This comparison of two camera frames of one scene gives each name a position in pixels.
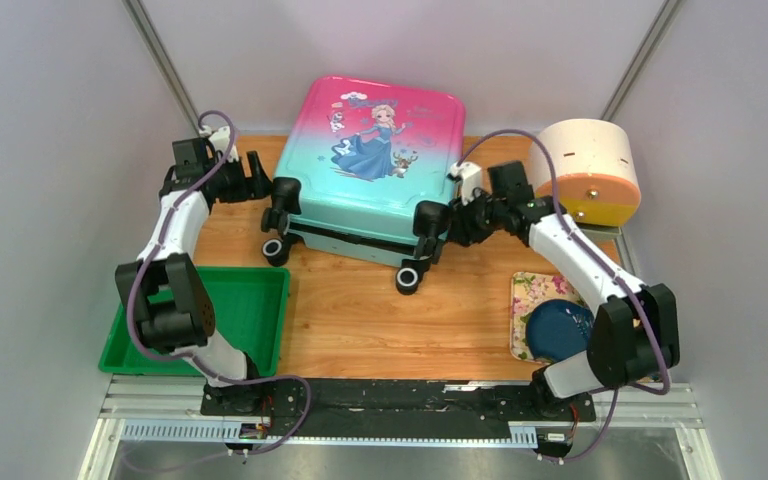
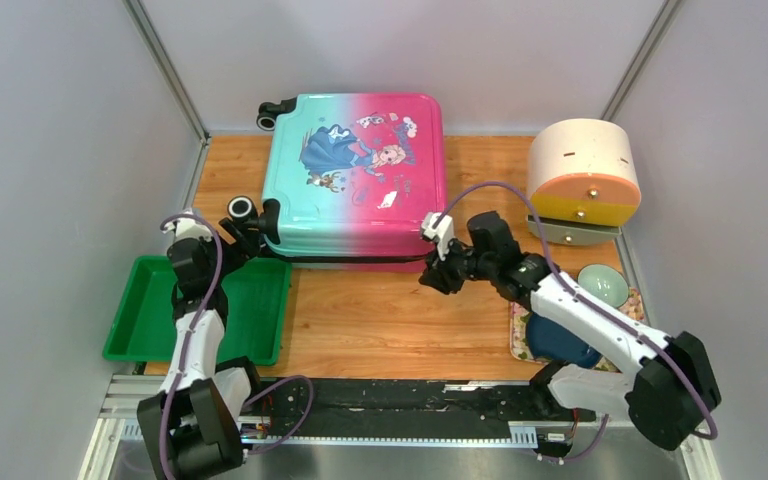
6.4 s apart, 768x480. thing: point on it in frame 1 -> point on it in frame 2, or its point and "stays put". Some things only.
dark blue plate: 558,329 stays put
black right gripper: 459,228 -> 437,274
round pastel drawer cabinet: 596,175 stays put
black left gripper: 261,186 -> 245,247
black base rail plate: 400,408 stays put
